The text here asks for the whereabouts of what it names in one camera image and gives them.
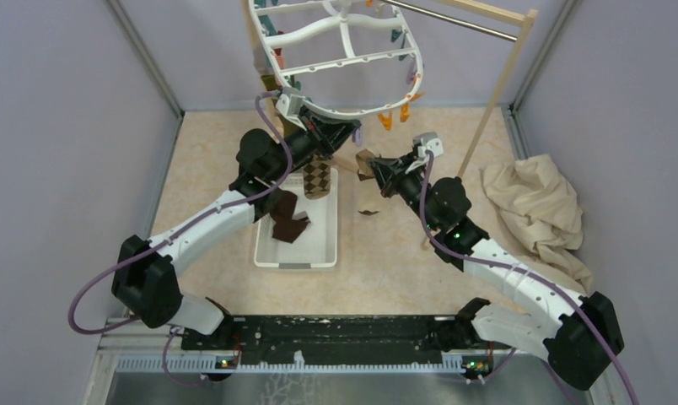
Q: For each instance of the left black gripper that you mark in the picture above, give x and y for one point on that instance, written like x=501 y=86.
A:
x=330 y=134

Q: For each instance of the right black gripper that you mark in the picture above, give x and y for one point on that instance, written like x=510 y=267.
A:
x=388 y=172

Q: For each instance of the beige brown sock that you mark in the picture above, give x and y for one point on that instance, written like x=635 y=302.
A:
x=368 y=198

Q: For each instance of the brown checkered sock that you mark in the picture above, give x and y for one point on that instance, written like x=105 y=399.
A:
x=316 y=179

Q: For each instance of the white round clip hanger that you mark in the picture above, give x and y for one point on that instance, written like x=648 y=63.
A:
x=359 y=86

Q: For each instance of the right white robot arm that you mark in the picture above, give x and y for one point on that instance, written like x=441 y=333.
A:
x=577 y=335

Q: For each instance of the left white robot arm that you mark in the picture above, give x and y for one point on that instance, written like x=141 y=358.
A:
x=146 y=276

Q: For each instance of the orange green sock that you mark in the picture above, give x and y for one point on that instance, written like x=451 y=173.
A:
x=269 y=83

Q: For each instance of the white plastic basket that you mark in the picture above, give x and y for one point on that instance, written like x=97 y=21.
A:
x=316 y=248

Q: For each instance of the dark brown sock in basket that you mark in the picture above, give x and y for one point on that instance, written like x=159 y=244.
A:
x=288 y=225

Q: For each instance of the metal hanging rod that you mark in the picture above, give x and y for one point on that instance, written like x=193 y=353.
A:
x=454 y=21

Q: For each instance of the beige crumpled cloth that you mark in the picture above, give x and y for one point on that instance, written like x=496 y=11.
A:
x=540 y=209

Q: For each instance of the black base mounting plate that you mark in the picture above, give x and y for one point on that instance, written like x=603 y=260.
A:
x=348 y=340

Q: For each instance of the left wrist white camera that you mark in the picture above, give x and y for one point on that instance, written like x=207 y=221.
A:
x=289 y=103

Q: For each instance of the wrist white camera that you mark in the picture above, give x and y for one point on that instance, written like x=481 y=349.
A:
x=289 y=103
x=427 y=142

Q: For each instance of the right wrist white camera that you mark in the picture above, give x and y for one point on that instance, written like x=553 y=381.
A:
x=427 y=142

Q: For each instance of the wooden drying rack frame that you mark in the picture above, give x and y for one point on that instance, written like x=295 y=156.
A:
x=340 y=17

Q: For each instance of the white slotted cable duct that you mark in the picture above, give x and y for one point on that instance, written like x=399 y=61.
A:
x=217 y=364

